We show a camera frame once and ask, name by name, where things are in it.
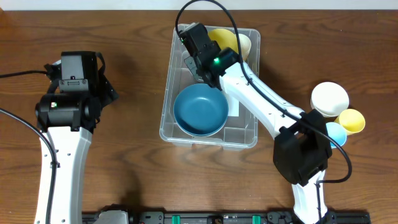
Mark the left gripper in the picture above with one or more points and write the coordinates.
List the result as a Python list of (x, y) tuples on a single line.
[(109, 91)]

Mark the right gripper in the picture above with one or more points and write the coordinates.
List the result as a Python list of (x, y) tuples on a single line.
[(193, 64)]

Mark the yellow small bowl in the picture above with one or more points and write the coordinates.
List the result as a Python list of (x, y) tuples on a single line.
[(225, 38)]

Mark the dark blue bowl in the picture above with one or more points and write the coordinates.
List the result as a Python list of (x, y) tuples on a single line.
[(200, 110)]

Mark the cream cup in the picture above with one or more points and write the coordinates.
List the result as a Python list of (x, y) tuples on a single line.
[(246, 44)]

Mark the white small bowl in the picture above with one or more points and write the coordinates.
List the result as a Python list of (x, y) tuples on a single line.
[(329, 98)]

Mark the light blue cup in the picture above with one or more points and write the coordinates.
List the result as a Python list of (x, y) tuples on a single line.
[(336, 132)]

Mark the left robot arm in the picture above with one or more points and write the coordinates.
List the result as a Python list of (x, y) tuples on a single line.
[(67, 116)]

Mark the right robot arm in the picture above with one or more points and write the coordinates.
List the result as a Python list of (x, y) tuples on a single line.
[(301, 144)]

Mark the clear plastic storage bin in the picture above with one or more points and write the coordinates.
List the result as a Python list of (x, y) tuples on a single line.
[(237, 134)]

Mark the white label in bin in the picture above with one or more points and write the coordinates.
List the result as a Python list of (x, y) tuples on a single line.
[(233, 105)]

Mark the yellow cup near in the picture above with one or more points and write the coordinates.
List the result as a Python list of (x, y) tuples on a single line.
[(351, 120)]

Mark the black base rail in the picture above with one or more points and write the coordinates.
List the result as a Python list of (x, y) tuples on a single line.
[(158, 217)]

